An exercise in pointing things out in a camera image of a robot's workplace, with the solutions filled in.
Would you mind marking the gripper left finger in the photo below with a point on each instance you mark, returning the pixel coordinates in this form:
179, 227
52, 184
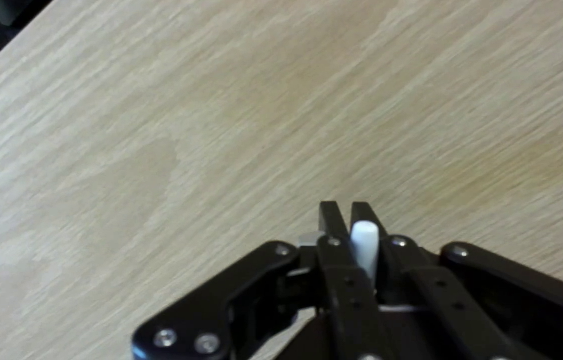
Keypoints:
341, 280

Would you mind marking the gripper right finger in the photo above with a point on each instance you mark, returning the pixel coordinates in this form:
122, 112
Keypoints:
441, 295

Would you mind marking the white marker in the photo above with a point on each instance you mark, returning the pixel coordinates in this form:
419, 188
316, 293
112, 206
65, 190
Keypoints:
365, 247

